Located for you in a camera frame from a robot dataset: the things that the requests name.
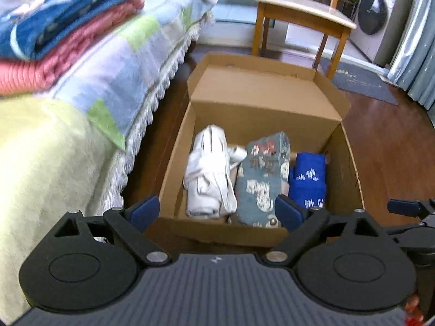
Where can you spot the pink folded towel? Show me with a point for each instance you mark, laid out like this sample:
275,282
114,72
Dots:
37,76

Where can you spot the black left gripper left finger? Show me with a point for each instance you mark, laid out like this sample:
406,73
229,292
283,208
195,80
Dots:
128,226

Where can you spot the blue printed shopping bag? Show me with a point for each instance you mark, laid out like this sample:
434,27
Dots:
307,180

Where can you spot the blue patterned folded towel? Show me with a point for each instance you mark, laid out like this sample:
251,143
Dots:
32,28

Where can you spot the light blue curtain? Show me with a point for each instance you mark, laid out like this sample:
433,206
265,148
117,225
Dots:
413,67

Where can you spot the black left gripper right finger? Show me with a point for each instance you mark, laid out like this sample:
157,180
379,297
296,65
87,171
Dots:
304,226

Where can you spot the wooden stool white top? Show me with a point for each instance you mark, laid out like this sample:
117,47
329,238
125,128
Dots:
306,13

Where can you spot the patchwork pastel blanket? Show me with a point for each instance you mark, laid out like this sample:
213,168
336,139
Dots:
118,83

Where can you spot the white folded tote bag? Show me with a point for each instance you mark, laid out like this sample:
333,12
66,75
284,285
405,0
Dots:
209,175

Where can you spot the grey patterned folded bag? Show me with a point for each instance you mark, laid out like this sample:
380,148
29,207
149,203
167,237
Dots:
261,178

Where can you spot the grey floor mat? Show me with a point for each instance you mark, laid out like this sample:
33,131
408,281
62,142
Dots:
355,79

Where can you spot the white front-load washing machine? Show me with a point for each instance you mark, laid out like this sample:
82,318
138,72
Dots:
380,26

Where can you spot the brown cardboard storage box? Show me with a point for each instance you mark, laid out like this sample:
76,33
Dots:
252,99

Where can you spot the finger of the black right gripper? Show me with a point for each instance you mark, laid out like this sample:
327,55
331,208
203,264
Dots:
424,210

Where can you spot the light green sofa seat cover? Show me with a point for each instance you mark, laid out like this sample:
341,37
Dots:
51,161

